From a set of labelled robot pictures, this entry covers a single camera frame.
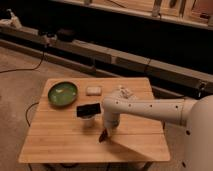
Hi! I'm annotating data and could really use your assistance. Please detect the dark device on ledge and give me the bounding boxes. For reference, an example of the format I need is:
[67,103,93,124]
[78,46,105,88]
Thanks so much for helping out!
[57,29,76,42]

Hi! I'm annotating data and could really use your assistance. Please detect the white object far left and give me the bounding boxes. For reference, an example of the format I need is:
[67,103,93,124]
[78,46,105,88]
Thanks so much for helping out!
[0,9,22,29]

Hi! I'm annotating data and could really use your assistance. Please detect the green round plate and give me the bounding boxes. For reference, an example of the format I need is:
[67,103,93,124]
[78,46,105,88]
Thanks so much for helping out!
[48,81,78,107]

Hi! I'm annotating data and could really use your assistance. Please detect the black cable near table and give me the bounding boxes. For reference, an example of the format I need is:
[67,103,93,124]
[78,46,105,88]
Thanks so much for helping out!
[25,101,40,128]

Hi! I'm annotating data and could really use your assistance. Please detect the white crumpled packet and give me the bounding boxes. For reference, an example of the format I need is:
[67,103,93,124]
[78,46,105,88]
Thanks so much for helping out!
[118,85,134,99]

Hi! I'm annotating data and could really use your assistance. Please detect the black floor cable left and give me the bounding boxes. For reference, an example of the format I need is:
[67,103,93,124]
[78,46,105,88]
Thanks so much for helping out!
[0,46,48,75]

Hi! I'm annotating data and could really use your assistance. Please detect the white sponge block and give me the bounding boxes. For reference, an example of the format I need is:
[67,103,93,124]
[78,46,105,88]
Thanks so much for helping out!
[86,86,102,96]

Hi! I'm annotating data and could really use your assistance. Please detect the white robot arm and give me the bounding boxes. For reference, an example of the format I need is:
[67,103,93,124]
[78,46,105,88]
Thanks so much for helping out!
[102,95,213,171]

